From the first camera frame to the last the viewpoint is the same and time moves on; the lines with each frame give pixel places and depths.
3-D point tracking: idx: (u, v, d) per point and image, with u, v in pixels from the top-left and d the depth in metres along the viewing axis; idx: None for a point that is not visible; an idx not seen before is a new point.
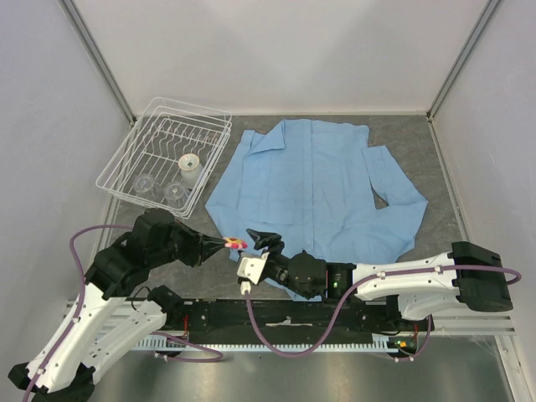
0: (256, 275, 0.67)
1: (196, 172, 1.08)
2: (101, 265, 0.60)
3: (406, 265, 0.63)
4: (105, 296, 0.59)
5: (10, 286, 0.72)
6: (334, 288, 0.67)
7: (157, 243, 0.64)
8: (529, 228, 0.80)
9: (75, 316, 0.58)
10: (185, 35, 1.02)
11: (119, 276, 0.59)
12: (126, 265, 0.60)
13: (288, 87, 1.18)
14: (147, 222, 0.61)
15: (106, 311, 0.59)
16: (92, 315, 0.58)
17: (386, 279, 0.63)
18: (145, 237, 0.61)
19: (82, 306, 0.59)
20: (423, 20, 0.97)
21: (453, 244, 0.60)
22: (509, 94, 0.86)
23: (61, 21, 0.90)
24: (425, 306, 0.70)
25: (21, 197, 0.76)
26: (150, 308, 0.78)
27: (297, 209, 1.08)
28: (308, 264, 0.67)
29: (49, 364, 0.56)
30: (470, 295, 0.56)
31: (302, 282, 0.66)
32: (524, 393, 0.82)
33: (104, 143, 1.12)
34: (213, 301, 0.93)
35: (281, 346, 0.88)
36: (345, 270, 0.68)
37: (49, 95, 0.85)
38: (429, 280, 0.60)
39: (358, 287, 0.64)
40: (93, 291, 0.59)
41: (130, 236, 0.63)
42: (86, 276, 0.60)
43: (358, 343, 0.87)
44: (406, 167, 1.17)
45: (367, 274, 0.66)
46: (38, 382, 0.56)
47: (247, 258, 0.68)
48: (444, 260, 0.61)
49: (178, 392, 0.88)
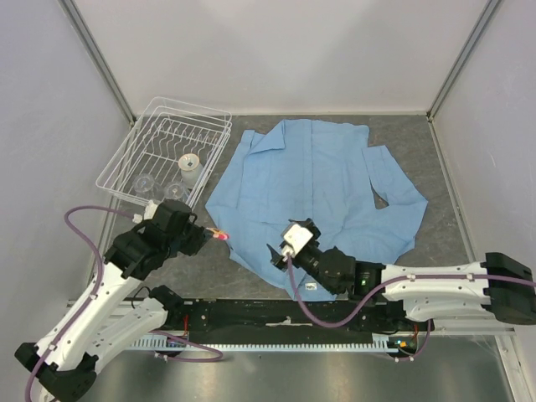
0: (300, 245, 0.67)
1: (196, 171, 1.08)
2: (121, 246, 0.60)
3: (435, 271, 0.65)
4: (124, 274, 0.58)
5: (10, 286, 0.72)
6: (362, 286, 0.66)
7: (175, 231, 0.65)
8: (529, 228, 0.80)
9: (93, 294, 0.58)
10: (185, 35, 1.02)
11: (138, 257, 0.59)
12: (145, 248, 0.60)
13: (289, 87, 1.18)
14: (169, 209, 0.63)
15: (123, 290, 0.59)
16: (110, 293, 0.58)
17: (415, 281, 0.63)
18: (166, 222, 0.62)
19: (100, 284, 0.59)
20: (422, 20, 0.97)
21: (487, 255, 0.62)
22: (508, 94, 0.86)
23: (61, 22, 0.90)
24: (439, 308, 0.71)
25: (20, 197, 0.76)
26: (152, 304, 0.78)
27: (297, 209, 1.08)
28: (338, 259, 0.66)
29: (62, 341, 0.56)
30: (498, 303, 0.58)
31: (330, 275, 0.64)
32: (524, 393, 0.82)
33: (105, 143, 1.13)
34: (213, 301, 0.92)
35: (280, 346, 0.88)
36: (374, 270, 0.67)
37: (49, 95, 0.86)
38: (459, 287, 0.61)
39: (387, 286, 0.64)
40: (112, 270, 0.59)
41: (150, 223, 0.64)
42: (105, 256, 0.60)
43: (358, 343, 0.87)
44: (407, 167, 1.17)
45: (396, 275, 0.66)
46: (48, 358, 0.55)
47: (298, 225, 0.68)
48: (476, 269, 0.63)
49: (177, 392, 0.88)
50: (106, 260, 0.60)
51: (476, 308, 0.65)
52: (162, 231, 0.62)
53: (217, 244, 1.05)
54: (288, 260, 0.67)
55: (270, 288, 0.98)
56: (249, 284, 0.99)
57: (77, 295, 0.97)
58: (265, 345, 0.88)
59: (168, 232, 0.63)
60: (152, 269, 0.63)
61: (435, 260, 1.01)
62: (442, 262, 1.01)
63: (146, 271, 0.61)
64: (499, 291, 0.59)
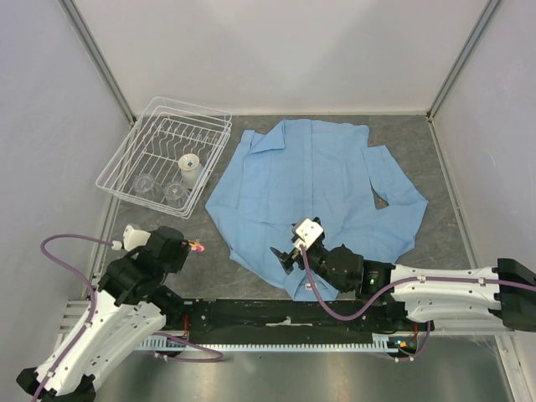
0: (311, 239, 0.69)
1: (195, 171, 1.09)
2: (114, 275, 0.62)
3: (447, 274, 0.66)
4: (117, 301, 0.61)
5: (11, 286, 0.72)
6: (370, 286, 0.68)
7: (168, 255, 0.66)
8: (529, 228, 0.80)
9: (87, 322, 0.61)
10: (185, 35, 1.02)
11: (131, 285, 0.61)
12: (137, 275, 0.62)
13: (289, 87, 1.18)
14: (161, 236, 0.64)
15: (117, 316, 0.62)
16: (104, 320, 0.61)
17: (425, 283, 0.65)
18: (157, 249, 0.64)
19: (95, 311, 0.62)
20: (423, 20, 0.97)
21: (498, 260, 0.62)
22: (508, 94, 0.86)
23: (61, 22, 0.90)
24: (445, 311, 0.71)
25: (21, 197, 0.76)
26: (149, 309, 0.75)
27: (297, 209, 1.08)
28: (346, 258, 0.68)
29: (59, 368, 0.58)
30: (509, 309, 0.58)
31: (337, 273, 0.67)
32: (524, 393, 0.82)
33: (105, 143, 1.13)
34: (213, 301, 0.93)
35: (281, 346, 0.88)
36: (383, 270, 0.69)
37: (49, 95, 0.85)
38: (469, 291, 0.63)
39: (395, 287, 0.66)
40: (106, 297, 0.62)
41: (143, 249, 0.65)
42: (100, 284, 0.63)
43: (358, 343, 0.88)
44: (407, 167, 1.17)
45: (406, 275, 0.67)
46: (47, 385, 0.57)
47: (309, 220, 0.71)
48: (487, 274, 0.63)
49: (177, 392, 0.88)
50: (101, 287, 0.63)
51: (483, 311, 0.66)
52: (155, 257, 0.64)
53: (217, 245, 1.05)
54: (303, 252, 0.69)
55: (271, 288, 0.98)
56: (249, 284, 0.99)
57: (77, 295, 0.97)
58: (266, 345, 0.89)
59: (161, 258, 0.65)
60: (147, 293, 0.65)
61: (435, 259, 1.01)
62: (442, 262, 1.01)
63: (141, 296, 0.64)
64: (511, 296, 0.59)
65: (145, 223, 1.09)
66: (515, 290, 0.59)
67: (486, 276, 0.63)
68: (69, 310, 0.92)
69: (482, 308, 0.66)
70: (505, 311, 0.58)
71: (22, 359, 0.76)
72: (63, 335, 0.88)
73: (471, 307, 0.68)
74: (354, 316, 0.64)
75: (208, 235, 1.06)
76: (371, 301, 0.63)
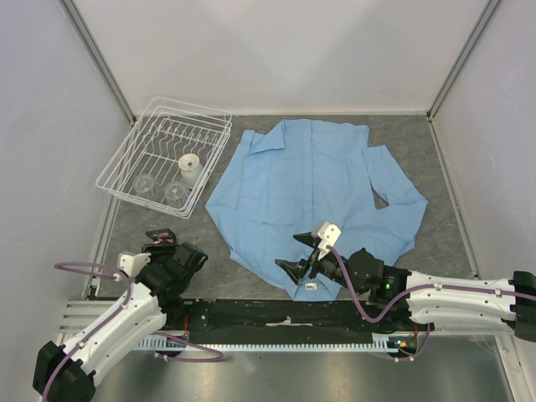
0: (333, 239, 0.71)
1: (195, 171, 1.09)
2: (148, 275, 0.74)
3: (462, 283, 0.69)
4: (152, 292, 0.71)
5: (12, 285, 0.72)
6: (386, 290, 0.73)
7: (192, 268, 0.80)
8: (528, 228, 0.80)
9: (123, 304, 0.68)
10: (185, 35, 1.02)
11: (161, 284, 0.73)
12: (167, 278, 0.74)
13: (290, 87, 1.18)
14: (188, 248, 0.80)
15: (149, 306, 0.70)
16: (138, 306, 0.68)
17: (442, 291, 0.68)
18: (185, 258, 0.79)
19: (131, 298, 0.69)
20: (421, 20, 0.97)
21: (514, 274, 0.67)
22: (508, 93, 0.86)
23: (61, 21, 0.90)
24: (449, 316, 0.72)
25: (20, 196, 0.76)
26: (154, 308, 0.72)
27: (297, 209, 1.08)
28: (364, 261, 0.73)
29: (89, 341, 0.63)
30: (522, 320, 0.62)
31: (358, 276, 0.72)
32: (524, 393, 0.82)
33: (105, 143, 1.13)
34: (213, 301, 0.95)
35: (281, 346, 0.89)
36: (398, 275, 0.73)
37: (50, 96, 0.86)
38: (485, 301, 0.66)
39: (413, 293, 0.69)
40: (138, 289, 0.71)
41: (172, 259, 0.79)
42: (135, 279, 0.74)
43: (358, 343, 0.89)
44: (407, 167, 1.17)
45: (422, 282, 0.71)
46: (74, 356, 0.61)
47: (327, 222, 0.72)
48: (505, 286, 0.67)
49: (178, 391, 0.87)
50: (135, 280, 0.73)
51: (495, 320, 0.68)
52: (182, 265, 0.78)
53: (217, 245, 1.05)
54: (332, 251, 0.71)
55: (271, 288, 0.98)
56: (249, 284, 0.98)
57: (77, 295, 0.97)
58: (266, 345, 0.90)
59: (186, 267, 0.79)
60: (170, 298, 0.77)
61: (435, 259, 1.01)
62: (443, 262, 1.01)
63: (167, 298, 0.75)
64: (526, 309, 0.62)
65: (145, 223, 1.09)
66: (528, 302, 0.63)
67: (502, 288, 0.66)
68: (69, 310, 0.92)
69: (493, 317, 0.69)
70: (519, 322, 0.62)
71: (23, 358, 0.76)
72: (63, 334, 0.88)
73: (481, 314, 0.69)
74: (373, 319, 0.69)
75: (208, 235, 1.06)
76: (386, 310, 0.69)
